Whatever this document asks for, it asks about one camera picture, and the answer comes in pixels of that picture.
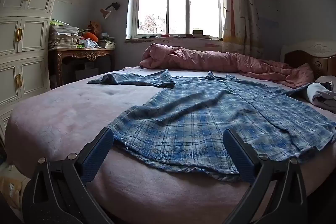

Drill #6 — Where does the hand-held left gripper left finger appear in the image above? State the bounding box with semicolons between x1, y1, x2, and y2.
31;127;114;224

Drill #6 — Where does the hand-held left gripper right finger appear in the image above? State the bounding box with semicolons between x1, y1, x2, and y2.
223;128;307;224

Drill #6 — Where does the blue plaid shirt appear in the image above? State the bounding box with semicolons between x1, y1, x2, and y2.
87;69;336;182

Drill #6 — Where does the bed with pink sheet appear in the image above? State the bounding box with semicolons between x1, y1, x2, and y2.
5;64;336;224

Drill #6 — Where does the cardboard box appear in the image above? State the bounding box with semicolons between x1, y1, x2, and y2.
0;174;24;211

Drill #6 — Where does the pink duvet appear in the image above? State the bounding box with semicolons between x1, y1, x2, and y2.
139;43;315;89

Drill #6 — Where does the white folded garment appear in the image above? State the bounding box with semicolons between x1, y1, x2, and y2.
307;82;336;111

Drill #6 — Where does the carved wooden desk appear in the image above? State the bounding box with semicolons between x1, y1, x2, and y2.
49;48;115;89

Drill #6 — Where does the clear plastic bag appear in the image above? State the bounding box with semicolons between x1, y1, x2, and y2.
79;39;98;48

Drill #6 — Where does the stack of books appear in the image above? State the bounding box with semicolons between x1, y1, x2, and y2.
98;36;116;49

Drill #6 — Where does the orange plush toy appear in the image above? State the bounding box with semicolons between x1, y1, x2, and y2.
83;31;99;42

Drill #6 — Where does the stack of papers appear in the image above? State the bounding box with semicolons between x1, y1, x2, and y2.
49;25;82;50

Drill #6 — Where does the wooden bed headboard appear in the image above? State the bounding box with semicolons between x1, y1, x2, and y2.
280;40;336;80

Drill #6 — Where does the box on windowsill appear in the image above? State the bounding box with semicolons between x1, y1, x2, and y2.
193;29;210;39

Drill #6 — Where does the brown paper bag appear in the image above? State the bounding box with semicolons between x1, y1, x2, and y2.
88;21;102;35

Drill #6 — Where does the white cabinet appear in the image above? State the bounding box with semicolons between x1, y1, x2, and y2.
0;0;59;135

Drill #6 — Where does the tree print curtain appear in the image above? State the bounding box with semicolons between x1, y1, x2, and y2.
218;0;263;58

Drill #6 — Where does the pink wall lamp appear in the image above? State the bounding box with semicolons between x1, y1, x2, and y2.
100;1;121;19

